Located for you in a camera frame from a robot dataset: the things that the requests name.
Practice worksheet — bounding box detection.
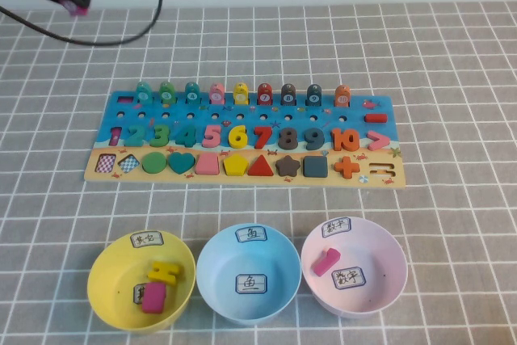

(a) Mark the magenta fish piece number 1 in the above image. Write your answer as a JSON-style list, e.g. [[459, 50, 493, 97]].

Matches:
[[59, 0, 90, 18]]

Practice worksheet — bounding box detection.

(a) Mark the teal fish piece number 2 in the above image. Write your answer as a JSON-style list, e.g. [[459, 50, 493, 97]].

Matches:
[[134, 81, 154, 104]]

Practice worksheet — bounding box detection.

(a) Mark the green fish piece number 3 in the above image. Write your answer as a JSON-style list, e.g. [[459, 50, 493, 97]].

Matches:
[[158, 80, 177, 104]]

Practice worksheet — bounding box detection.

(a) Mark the dark teal fish piece number 4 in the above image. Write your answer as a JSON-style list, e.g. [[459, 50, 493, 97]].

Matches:
[[184, 81, 202, 104]]

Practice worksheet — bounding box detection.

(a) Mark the pink fish piece number 5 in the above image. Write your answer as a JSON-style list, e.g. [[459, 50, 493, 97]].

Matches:
[[208, 82, 226, 106]]

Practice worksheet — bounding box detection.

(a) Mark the green wooden circle piece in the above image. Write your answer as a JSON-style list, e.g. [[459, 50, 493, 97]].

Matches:
[[141, 152, 168, 175]]

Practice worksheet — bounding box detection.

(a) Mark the yellow fish piece number 6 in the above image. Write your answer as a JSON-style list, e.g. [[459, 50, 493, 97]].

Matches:
[[233, 82, 250, 106]]

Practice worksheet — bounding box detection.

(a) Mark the teal wooden heart piece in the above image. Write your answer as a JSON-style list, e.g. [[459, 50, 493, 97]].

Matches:
[[168, 152, 195, 175]]

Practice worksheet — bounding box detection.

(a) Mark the colourful wooden number puzzle board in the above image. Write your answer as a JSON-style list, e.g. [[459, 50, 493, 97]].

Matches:
[[83, 90, 406, 189]]

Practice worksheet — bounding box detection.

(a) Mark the red fish piece number 7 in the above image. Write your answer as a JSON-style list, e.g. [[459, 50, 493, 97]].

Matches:
[[257, 82, 274, 106]]

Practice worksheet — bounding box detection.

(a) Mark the pink wooden trapezoid piece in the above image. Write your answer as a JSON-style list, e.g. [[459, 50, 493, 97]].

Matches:
[[194, 154, 221, 175]]

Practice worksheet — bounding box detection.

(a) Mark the yellow wooden pentagon piece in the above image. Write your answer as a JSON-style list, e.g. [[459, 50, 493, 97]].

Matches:
[[223, 154, 249, 177]]

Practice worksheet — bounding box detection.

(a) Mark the red wooden triangle piece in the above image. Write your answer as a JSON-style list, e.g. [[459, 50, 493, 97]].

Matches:
[[247, 154, 276, 177]]

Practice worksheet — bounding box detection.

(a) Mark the slate fish piece number 9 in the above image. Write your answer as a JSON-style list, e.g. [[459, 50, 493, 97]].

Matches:
[[306, 84, 323, 107]]

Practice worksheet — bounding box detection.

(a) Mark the brown wooden star piece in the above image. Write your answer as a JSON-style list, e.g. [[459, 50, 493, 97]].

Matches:
[[275, 155, 302, 178]]

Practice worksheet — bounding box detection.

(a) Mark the orange fish piece number 10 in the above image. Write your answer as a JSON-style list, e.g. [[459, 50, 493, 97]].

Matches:
[[334, 85, 351, 108]]

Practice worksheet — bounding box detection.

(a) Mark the yellow plastic bowl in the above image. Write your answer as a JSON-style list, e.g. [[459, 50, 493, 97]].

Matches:
[[86, 230, 197, 334]]

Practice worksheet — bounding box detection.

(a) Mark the slate wooden square piece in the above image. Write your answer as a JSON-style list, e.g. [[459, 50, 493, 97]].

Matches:
[[302, 155, 328, 179]]

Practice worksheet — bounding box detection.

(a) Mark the magenta wooden rectangle piece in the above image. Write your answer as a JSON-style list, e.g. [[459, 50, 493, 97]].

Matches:
[[141, 282, 168, 314]]

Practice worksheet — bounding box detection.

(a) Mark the light blue plastic bowl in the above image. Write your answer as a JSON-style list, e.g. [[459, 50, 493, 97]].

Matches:
[[195, 223, 303, 326]]

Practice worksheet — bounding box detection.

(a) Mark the pink plastic bowl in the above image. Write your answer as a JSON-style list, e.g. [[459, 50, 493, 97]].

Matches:
[[300, 217, 409, 318]]

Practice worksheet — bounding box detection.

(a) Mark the teal wooden numeral 2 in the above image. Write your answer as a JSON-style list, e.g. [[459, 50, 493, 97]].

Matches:
[[124, 124, 146, 148]]

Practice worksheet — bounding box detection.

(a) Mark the green wooden numeral 3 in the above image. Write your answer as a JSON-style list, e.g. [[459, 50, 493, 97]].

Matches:
[[148, 124, 170, 148]]

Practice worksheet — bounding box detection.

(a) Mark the dark teal wooden numeral 4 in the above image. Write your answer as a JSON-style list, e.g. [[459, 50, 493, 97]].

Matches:
[[174, 125, 198, 148]]

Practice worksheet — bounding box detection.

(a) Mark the pink wooden numeral 5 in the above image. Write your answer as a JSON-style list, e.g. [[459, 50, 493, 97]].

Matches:
[[201, 124, 223, 149]]

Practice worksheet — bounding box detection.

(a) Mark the grey white-checked tablecloth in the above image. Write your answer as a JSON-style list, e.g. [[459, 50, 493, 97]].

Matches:
[[0, 1, 517, 345]]

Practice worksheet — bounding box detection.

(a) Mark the yellow wooden numeral 6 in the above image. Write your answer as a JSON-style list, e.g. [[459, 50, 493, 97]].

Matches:
[[227, 124, 250, 149]]

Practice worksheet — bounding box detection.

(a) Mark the red wooden numeral 7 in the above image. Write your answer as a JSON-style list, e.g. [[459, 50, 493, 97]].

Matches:
[[253, 125, 275, 150]]

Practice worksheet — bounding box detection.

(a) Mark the brown wooden numeral 8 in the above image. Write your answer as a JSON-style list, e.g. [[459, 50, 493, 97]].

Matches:
[[277, 127, 299, 151]]

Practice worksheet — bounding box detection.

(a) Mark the slate wooden numeral 9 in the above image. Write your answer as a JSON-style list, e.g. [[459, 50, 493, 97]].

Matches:
[[303, 127, 326, 151]]

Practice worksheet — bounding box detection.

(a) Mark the yellow wooden equals sign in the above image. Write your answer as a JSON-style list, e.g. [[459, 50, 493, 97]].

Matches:
[[146, 260, 185, 286]]

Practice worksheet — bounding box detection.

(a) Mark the orange wooden numeral 10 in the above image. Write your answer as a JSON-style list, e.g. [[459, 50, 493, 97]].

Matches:
[[330, 128, 360, 152]]

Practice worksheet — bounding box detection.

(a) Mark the orange wooden plus sign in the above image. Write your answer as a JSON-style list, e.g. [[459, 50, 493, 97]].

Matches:
[[333, 156, 359, 179]]

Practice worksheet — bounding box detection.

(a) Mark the pink wooden greater-than sign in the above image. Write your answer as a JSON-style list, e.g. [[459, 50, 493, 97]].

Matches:
[[366, 130, 391, 151]]

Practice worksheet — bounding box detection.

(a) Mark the magenta wooden numeral 1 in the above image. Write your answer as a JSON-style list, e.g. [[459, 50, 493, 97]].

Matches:
[[310, 247, 341, 277]]

